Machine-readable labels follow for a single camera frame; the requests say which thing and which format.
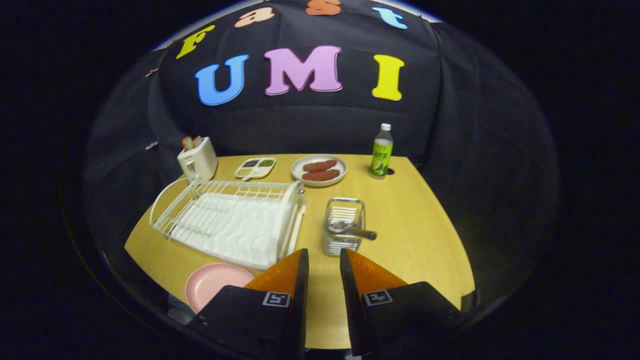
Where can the green label drink bottle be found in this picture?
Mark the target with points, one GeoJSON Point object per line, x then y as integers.
{"type": "Point", "coordinates": [381, 155]}

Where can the brown toast slice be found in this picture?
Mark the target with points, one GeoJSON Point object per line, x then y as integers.
{"type": "Point", "coordinates": [197, 140]}
{"type": "Point", "coordinates": [187, 144]}

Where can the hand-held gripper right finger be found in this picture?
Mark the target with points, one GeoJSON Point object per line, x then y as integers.
{"type": "Point", "coordinates": [352, 310]}

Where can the white plate with sausages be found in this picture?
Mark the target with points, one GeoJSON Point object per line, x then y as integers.
{"type": "Point", "coordinates": [300, 172]}

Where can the pink plate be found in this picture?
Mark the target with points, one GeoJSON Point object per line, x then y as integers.
{"type": "Point", "coordinates": [215, 285]}

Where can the metal spoon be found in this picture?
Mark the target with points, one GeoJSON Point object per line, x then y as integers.
{"type": "Point", "coordinates": [342, 227]}

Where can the white toaster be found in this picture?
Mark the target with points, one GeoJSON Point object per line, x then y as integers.
{"type": "Point", "coordinates": [200, 162]}

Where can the white divided condiment tray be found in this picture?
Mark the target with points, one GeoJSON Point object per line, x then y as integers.
{"type": "Point", "coordinates": [255, 168]}

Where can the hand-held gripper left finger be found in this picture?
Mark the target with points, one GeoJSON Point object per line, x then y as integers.
{"type": "Point", "coordinates": [295, 310]}

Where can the brown sausage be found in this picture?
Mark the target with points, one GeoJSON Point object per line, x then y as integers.
{"type": "Point", "coordinates": [321, 175]}
{"type": "Point", "coordinates": [320, 165]}

